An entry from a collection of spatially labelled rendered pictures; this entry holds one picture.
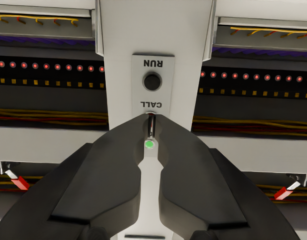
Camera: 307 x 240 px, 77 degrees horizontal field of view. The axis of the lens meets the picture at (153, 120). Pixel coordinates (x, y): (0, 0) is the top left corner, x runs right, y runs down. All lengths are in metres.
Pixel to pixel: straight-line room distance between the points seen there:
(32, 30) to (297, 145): 0.36
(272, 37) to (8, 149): 0.36
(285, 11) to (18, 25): 0.29
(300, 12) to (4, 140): 0.36
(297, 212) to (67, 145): 0.51
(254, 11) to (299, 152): 0.18
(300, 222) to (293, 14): 0.43
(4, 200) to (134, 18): 0.49
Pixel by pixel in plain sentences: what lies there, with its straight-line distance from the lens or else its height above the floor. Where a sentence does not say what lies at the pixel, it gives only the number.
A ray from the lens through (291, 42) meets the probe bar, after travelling 0.31.
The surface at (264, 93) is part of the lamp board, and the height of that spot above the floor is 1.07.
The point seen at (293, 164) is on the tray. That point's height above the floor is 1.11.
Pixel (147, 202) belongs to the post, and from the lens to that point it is 0.31.
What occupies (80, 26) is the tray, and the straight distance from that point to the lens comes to 0.27.
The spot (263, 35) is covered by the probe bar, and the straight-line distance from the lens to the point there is 0.29.
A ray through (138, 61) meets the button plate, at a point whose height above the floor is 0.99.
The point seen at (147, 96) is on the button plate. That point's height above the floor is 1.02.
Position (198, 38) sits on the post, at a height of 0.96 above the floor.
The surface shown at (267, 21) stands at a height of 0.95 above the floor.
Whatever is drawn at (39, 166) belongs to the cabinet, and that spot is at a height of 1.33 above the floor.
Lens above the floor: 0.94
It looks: 30 degrees up
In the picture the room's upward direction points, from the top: 177 degrees counter-clockwise
